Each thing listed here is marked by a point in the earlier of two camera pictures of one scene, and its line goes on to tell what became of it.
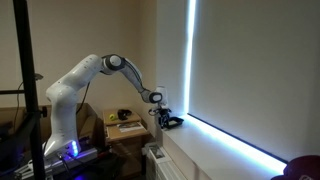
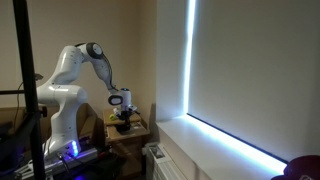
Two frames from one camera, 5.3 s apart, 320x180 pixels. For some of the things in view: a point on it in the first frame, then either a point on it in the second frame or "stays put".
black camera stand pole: [25, 45] stays put
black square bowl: [173, 122] to [123, 127]
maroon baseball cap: [306, 167] stays put
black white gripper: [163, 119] to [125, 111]
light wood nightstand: [125, 132] stays put
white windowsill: [220, 155] stays put
